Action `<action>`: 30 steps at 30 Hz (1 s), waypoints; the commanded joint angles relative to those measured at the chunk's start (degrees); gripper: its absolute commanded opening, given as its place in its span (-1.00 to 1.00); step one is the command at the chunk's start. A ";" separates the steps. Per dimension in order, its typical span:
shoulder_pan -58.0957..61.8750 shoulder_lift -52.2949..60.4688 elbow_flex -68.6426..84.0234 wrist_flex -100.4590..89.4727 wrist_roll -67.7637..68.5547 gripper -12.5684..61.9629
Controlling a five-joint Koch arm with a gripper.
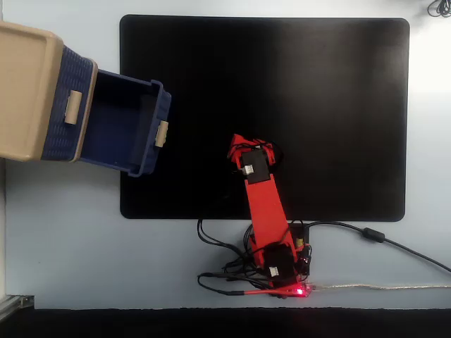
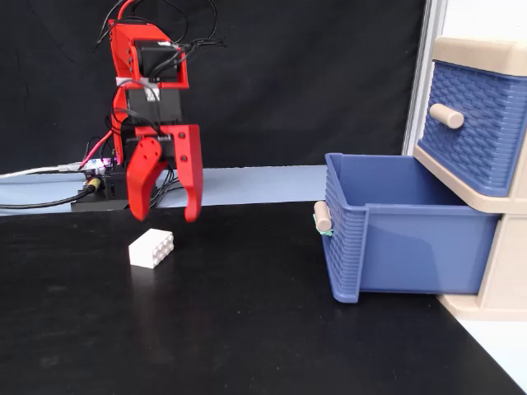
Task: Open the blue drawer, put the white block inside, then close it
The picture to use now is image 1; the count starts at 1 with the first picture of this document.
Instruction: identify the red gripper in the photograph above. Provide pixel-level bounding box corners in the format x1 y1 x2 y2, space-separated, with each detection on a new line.
227 133 278 166

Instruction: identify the black cable with ferrite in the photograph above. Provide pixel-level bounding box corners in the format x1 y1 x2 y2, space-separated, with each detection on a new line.
288 220 451 274

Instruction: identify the blue drawer green-banded handle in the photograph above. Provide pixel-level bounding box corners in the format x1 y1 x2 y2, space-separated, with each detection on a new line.
79 68 173 178

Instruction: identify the silver braided USB cable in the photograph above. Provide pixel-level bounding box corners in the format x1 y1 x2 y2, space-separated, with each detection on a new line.
311 282 451 292

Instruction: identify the controller board red LED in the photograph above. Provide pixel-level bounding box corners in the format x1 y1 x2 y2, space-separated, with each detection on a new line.
295 281 317 299

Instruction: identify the aluminium frame post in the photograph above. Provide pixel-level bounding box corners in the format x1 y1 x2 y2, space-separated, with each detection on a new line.
0 294 35 318

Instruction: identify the blue drawer plain beige handle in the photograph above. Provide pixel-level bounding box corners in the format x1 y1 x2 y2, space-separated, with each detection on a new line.
41 44 99 162

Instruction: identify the beige plastic drawer cabinet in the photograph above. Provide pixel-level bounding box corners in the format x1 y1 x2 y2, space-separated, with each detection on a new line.
0 20 100 163

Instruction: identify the red servo cable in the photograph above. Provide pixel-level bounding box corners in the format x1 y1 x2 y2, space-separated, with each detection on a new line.
242 287 299 296

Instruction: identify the coiled black cable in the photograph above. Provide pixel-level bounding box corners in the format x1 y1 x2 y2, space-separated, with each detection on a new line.
427 0 451 18

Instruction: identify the black rectangular mat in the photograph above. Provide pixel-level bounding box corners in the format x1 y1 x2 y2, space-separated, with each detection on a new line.
119 13 411 223

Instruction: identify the black cable bundle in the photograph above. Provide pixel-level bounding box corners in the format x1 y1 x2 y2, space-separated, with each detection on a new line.
196 218 276 296

